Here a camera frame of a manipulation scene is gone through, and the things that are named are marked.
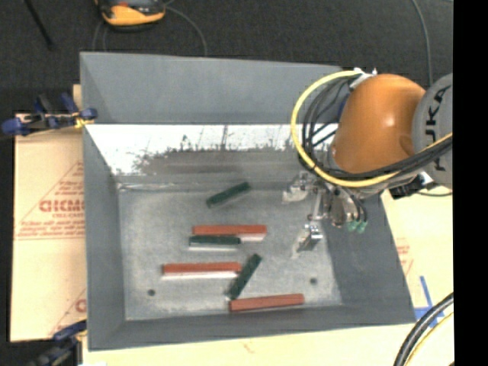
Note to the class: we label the red-brown flat block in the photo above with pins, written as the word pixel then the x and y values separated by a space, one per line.
pixel 228 230
pixel 201 268
pixel 267 302

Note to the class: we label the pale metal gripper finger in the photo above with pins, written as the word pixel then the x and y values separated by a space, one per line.
pixel 308 240
pixel 299 191

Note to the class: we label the dark green flat block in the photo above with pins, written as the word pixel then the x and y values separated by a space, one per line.
pixel 214 240
pixel 244 277
pixel 228 194

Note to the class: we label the brown cardboard board red print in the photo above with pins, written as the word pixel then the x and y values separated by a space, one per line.
pixel 45 242

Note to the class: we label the grey metal bin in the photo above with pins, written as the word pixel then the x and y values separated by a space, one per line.
pixel 198 90

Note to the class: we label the black cylinder on white bracket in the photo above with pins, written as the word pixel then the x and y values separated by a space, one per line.
pixel 409 187

